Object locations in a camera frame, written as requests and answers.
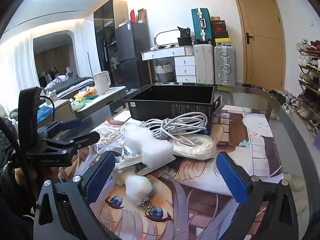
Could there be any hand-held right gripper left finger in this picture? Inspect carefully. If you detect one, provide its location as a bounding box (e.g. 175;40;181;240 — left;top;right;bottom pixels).
33;151;118;240

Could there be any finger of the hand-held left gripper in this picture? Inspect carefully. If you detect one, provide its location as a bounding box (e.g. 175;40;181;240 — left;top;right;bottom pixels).
41;132;100;155
37;119;82;135

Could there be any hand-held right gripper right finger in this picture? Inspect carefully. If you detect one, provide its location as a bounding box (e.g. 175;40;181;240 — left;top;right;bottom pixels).
215;152;299;240

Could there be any white plush keychain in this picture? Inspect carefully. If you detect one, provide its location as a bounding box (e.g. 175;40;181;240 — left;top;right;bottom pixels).
111;166;155;210

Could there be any white bubble wrap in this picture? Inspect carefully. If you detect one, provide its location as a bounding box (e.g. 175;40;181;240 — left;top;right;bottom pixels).
124;124;175;169

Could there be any white cable bundle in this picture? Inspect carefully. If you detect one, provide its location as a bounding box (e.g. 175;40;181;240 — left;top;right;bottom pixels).
141;112;209;145

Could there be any black cardboard box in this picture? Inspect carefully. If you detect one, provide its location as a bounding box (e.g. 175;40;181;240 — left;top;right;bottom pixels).
127;85;220;135

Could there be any person's left forearm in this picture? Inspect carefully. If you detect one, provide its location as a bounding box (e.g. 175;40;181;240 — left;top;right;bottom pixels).
0;117;34;240

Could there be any wooden low cabinet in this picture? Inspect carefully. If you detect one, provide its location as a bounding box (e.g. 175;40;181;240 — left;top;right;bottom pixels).
37;99;77;125

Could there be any green plastic bag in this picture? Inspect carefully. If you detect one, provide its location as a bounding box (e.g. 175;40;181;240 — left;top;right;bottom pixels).
72;97;87;111

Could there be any clear plastic zip bag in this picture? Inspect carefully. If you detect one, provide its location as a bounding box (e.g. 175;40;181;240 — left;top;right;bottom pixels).
96;127;125;154

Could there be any printed anime table mat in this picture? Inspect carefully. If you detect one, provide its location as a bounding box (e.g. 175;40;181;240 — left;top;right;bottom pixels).
59;105;288;240

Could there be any yellow snack bag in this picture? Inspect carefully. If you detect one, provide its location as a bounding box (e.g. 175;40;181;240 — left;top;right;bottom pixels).
75;89;97;100

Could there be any white side table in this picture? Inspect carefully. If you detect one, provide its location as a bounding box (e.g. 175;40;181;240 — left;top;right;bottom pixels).
74;86;127;120

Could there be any bed with dark bedding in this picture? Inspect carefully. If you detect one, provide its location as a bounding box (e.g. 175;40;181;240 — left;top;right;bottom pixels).
41;76;95;98

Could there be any white electric kettle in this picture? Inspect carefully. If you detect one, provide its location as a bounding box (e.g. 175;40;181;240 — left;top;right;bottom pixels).
93;71;110;94

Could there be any white curtain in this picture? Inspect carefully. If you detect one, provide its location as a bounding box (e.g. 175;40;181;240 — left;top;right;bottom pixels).
0;30;34;105

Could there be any white fluffy slipper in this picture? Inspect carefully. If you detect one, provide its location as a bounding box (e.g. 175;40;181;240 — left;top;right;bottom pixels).
282;172;308;213

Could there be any brown curtain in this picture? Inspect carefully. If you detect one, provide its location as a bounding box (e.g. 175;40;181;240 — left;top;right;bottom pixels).
35;45;73;77

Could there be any purple container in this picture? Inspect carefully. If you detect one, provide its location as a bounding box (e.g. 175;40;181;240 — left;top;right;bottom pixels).
313;127;320;151

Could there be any black refrigerator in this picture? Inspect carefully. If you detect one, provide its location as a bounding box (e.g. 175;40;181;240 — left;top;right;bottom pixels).
114;21;150;88

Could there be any group of floor shoes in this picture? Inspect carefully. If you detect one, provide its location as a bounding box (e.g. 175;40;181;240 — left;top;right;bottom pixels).
269;90;313;120

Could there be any grey white laundry basket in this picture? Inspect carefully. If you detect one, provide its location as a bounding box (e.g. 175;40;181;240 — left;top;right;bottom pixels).
154;64;175;82

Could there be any dark glass wardrobe cabinet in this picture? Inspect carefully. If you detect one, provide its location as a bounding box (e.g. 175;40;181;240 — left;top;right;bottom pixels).
93;0;129;85

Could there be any silver suitcase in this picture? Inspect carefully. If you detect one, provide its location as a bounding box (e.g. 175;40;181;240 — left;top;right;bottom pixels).
213;45;237;85

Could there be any white vanity desk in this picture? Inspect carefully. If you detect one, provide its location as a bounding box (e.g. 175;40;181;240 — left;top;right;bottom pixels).
141;45;194;61

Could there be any white suitcase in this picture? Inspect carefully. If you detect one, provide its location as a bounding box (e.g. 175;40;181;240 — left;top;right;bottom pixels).
193;44;215;84

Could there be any white drawer unit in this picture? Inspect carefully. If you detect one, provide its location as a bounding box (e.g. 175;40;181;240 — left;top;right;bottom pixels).
174;56;196;83

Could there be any shoe rack with shoes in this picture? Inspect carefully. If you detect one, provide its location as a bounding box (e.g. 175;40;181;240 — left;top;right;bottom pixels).
296;39;320;138

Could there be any open cardboard box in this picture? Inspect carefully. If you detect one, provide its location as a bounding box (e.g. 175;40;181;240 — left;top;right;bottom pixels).
137;8;147;24

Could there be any oval mirror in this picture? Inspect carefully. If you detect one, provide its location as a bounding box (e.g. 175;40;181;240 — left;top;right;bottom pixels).
154;30;184;47

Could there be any wooden door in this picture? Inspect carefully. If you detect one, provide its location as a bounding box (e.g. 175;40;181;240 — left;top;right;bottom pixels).
231;0;285;90

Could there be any black bag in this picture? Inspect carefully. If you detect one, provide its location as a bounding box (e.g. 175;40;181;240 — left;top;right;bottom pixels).
177;26;192;47

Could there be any teal suitcase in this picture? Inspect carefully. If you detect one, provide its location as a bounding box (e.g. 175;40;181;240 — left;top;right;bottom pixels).
191;8;213;44

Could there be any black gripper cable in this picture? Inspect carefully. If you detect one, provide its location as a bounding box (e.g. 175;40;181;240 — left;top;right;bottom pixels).
39;96;56;123

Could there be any bagged white rope coil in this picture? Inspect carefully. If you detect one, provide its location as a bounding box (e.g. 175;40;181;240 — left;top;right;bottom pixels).
172;133;217;160

